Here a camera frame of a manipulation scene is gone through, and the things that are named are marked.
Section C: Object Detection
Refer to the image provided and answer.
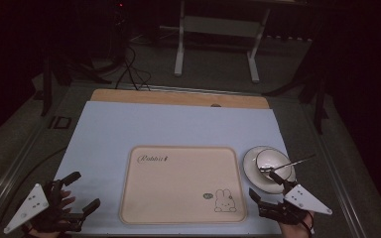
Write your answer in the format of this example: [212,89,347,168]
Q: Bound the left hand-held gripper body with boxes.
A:
[3,179,85,235]

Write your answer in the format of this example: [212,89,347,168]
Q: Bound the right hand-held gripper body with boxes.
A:
[257,183,333,226]

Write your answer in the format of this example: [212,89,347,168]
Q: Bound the white ceramic bowl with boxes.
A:
[255,148,294,181]

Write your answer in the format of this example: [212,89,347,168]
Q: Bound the metal spoon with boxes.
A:
[259,153,318,175]

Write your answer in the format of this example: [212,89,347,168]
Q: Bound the white ceramic plate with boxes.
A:
[242,145,298,195]

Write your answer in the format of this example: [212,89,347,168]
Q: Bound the person's left hand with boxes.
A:
[58,189,76,214]

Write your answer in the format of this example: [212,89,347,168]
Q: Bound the person's right hand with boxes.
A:
[279,212,316,238]

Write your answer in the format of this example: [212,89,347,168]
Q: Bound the black square floor plate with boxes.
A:
[48,115,73,131]

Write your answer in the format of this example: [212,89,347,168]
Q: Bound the light blue table sheet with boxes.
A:
[54,100,291,236]

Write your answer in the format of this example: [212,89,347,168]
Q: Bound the beige placemat with rabbit print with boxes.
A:
[118,145,249,226]

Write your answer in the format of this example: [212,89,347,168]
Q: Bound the dark metal stand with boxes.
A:
[263,62,330,135]
[39,49,113,117]

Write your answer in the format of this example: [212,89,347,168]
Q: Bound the black cable beside table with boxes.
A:
[0,146,68,238]

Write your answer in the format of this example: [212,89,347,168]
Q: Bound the black cables on floor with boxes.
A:
[114,45,153,92]

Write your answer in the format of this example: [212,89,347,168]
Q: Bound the white metal table frame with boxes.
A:
[174,0,273,84]

